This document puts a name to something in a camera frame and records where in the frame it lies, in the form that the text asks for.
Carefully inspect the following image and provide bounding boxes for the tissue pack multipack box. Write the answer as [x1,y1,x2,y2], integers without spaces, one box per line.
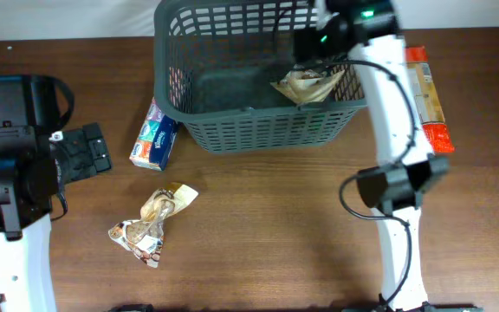
[129,98,179,172]

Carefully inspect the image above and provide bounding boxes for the long pasta package red ends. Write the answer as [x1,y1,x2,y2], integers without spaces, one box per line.
[405,46,455,153]

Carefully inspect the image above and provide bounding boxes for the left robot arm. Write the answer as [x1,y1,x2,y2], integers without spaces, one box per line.
[0,75,112,311]

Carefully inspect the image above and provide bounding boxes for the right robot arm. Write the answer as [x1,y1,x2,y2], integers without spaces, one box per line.
[294,0,449,311]

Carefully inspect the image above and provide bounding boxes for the snack bag beige brown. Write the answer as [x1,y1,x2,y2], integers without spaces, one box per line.
[270,69,346,107]
[108,182,199,268]

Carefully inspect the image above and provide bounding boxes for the grey plastic shopping basket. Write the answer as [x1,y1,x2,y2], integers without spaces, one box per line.
[154,0,366,153]

